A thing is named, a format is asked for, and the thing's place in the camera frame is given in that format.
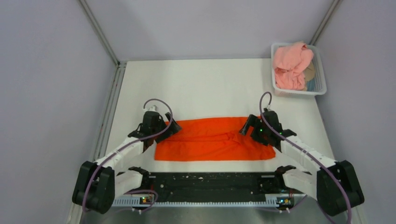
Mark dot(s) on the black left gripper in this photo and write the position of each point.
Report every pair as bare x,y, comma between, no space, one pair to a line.
173,128

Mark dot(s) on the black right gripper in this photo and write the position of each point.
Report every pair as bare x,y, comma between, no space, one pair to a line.
251,122

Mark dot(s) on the orange t-shirt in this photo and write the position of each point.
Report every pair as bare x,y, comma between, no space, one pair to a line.
212,139

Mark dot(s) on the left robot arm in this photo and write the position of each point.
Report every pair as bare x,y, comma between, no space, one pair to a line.
114,170

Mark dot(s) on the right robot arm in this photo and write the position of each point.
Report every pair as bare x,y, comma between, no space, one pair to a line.
333,184

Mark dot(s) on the blue garment in basket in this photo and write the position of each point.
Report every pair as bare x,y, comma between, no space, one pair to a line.
311,85

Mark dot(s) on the pink t-shirt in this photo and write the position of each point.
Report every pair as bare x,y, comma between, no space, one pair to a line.
289,63

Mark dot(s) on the beige garment in basket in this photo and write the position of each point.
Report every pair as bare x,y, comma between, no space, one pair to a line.
309,72

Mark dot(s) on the white plastic basket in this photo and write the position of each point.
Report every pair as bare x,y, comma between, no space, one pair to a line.
319,75

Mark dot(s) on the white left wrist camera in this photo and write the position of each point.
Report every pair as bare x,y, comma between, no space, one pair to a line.
153,108

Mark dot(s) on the aluminium frame rail left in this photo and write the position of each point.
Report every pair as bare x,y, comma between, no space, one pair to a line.
101,140

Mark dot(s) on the aluminium frame rail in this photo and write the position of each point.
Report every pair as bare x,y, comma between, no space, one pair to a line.
101,140
165,189

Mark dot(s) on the aluminium frame rail front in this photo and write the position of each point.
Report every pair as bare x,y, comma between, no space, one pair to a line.
165,189

